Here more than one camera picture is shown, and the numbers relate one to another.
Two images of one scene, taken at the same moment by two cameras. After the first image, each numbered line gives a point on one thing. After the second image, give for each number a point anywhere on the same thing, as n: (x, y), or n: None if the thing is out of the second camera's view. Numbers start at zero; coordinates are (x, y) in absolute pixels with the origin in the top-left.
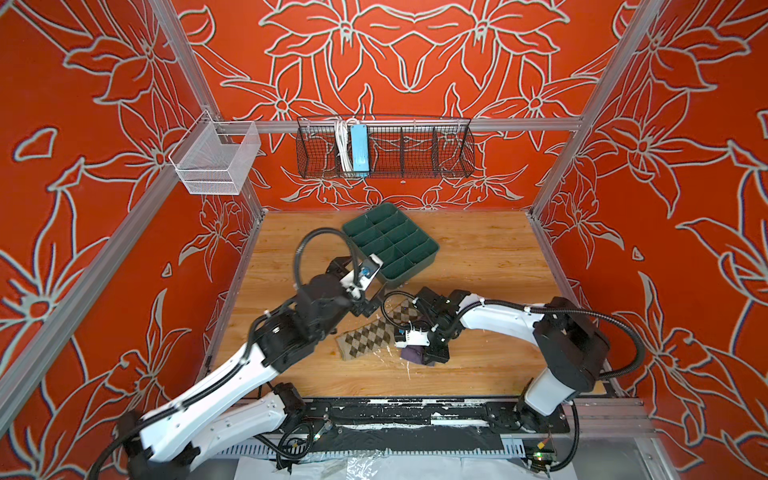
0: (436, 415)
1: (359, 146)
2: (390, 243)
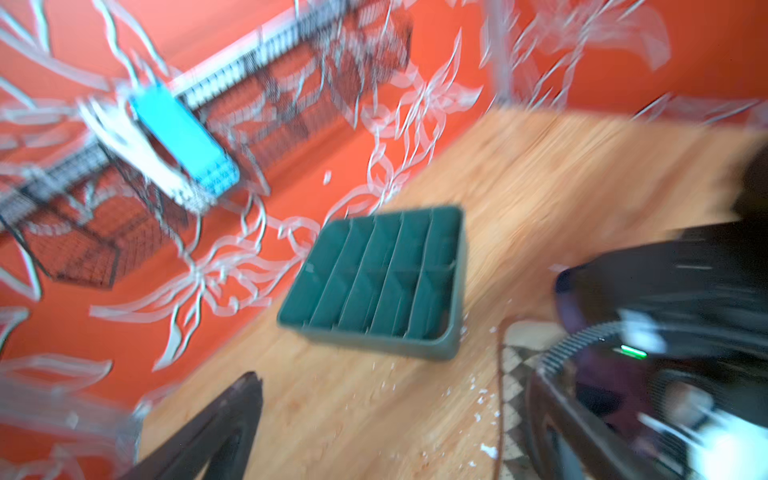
0: None
1: (218, 172)
2: (390, 284)
